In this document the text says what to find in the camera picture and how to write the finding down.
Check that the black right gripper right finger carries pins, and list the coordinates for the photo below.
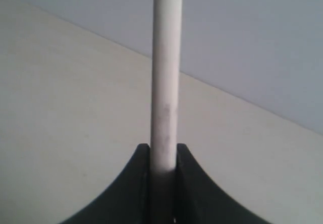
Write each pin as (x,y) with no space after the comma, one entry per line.
(198,199)

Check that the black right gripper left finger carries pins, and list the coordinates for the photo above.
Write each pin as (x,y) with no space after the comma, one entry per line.
(125,200)

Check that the wooden paint brush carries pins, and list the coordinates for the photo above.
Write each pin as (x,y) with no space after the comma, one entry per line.
(166,46)

